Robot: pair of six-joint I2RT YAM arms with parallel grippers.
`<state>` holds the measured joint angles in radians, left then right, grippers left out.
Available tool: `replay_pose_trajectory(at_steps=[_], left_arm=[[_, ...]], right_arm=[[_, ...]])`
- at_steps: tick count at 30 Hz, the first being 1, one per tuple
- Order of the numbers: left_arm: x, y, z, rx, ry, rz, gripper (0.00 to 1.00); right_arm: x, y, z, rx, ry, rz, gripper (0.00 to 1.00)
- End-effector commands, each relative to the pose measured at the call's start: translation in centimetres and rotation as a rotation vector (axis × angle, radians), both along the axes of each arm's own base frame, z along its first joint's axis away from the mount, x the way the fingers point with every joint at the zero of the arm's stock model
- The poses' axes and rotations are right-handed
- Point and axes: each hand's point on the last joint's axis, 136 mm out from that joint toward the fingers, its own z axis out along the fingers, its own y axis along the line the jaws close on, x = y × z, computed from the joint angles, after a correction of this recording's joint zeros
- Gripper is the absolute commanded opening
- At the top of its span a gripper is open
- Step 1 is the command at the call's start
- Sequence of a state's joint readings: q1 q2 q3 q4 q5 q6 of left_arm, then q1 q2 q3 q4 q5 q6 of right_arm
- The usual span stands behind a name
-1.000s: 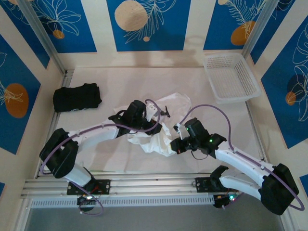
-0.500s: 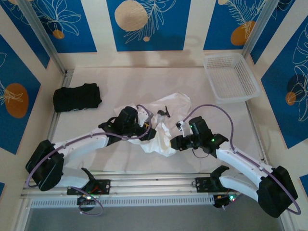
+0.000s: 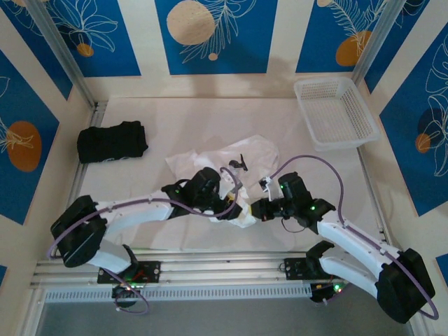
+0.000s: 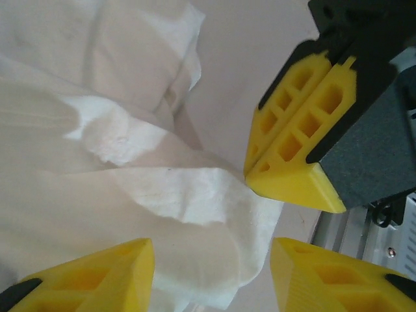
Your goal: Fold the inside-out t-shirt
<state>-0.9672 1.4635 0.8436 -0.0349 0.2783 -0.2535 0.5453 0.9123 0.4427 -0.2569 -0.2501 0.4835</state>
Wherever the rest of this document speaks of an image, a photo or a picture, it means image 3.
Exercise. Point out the white t-shirt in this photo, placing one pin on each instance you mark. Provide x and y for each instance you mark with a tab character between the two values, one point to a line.
259	154

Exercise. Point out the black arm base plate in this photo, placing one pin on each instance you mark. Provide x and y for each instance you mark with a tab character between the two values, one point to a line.
152	271
294	267

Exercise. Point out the aluminium frame post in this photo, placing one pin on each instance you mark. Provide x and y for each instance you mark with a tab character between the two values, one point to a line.
63	52
375	42

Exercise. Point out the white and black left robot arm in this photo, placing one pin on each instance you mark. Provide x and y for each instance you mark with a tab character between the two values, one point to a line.
140	213

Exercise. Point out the white plastic mesh basket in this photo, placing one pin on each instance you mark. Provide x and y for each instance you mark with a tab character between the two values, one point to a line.
336	115

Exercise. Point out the black folded garment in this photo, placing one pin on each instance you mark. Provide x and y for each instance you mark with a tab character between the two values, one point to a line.
108	140

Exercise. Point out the aluminium table side rail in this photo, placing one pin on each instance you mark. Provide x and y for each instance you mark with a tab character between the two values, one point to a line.
371	196
99	110

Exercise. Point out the small controller circuit board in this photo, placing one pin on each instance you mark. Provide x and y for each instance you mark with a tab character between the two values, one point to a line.
120	291
320	292

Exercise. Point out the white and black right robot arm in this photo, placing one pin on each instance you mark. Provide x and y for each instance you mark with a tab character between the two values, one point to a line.
353	241

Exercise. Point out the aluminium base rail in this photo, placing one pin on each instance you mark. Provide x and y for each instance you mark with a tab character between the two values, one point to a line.
224	267

